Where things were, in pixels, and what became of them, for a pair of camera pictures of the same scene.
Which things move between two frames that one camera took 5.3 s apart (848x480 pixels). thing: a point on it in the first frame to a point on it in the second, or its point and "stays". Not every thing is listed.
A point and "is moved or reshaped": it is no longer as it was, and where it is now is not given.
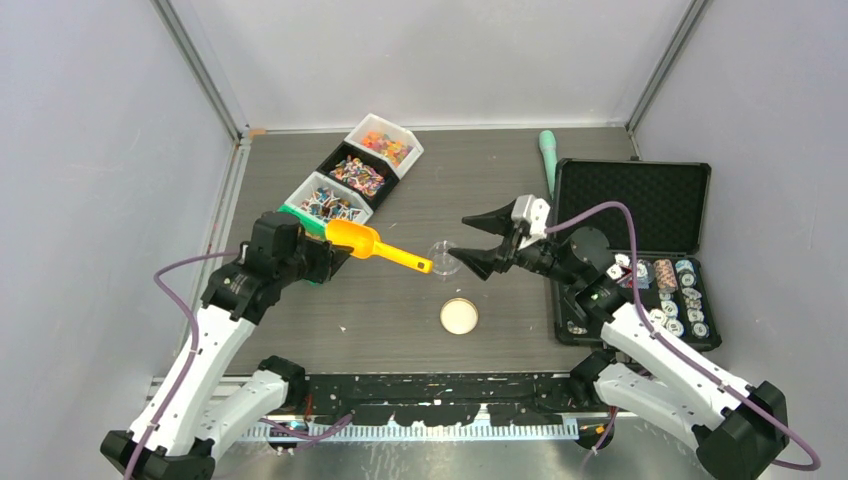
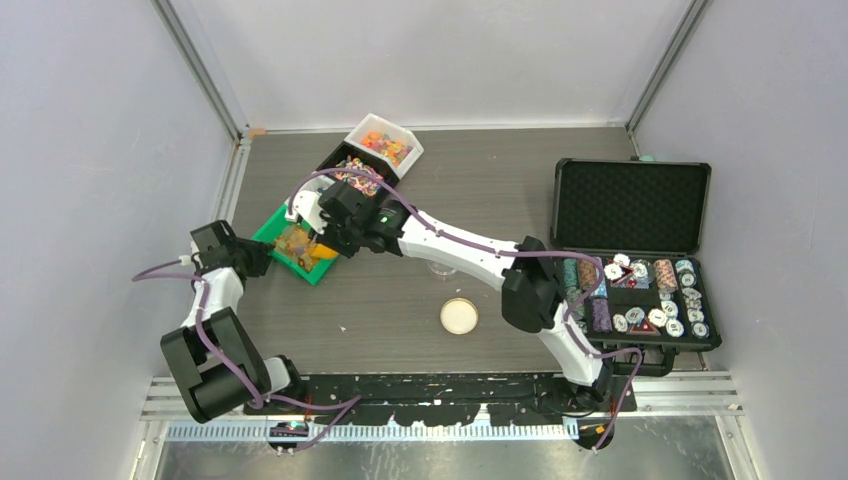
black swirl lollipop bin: x=365 y=175 stays
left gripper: x=329 y=258 to x=259 y=252
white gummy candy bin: x=386 y=140 stays
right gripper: x=502 y=257 to x=323 y=236
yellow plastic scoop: x=365 y=242 is moved or reshaped
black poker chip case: x=671 y=204 stays
